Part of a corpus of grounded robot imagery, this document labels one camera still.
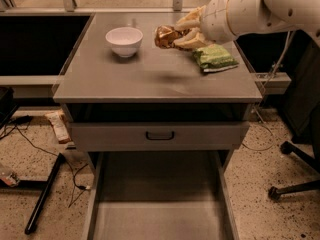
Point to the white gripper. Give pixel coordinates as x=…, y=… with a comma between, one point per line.
x=215, y=20

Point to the crushed orange can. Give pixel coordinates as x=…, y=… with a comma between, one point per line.
x=165, y=36

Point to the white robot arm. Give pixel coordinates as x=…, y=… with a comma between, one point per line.
x=273, y=16

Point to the grey cabinet counter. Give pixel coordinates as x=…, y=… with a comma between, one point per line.
x=153, y=75

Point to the grey upper drawer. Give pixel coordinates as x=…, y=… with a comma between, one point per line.
x=96, y=137

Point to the open grey lower drawer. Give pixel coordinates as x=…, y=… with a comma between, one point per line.
x=159, y=196

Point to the green chip bag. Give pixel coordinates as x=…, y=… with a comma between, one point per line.
x=214, y=58

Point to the white ceramic bowl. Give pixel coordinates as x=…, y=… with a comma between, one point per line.
x=124, y=41

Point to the black office chair base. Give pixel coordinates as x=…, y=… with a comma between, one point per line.
x=302, y=178

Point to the snack wrapper on floor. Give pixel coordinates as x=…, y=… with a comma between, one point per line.
x=57, y=122

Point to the black floor stand bar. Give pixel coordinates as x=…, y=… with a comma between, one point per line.
x=32, y=223

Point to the black box at left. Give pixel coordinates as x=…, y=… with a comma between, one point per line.
x=8, y=105

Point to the plastic bottle on floor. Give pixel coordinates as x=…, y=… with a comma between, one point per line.
x=8, y=176

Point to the black drawer handle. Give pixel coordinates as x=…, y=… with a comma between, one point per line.
x=154, y=136

